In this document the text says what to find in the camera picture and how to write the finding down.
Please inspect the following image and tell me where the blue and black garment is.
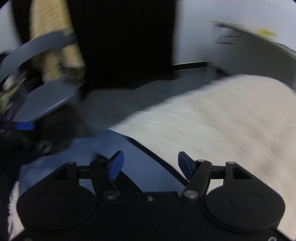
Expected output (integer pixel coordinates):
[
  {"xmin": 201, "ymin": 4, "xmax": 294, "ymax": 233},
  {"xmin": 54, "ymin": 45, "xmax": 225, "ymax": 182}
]
[{"xmin": 18, "ymin": 130, "xmax": 188, "ymax": 194}]

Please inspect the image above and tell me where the grey folding table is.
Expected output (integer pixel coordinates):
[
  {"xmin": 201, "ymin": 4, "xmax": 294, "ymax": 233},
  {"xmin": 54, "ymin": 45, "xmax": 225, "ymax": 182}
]
[{"xmin": 206, "ymin": 21, "xmax": 296, "ymax": 88}]

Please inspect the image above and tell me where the cream fluffy blanket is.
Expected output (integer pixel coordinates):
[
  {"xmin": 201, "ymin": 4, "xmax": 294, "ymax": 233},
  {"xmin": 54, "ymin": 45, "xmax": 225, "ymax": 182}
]
[{"xmin": 6, "ymin": 74, "xmax": 296, "ymax": 239}]

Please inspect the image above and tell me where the yellow object on table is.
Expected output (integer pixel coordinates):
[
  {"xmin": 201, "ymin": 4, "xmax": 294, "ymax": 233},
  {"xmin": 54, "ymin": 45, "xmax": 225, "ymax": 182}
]
[{"xmin": 255, "ymin": 28, "xmax": 276, "ymax": 39}]

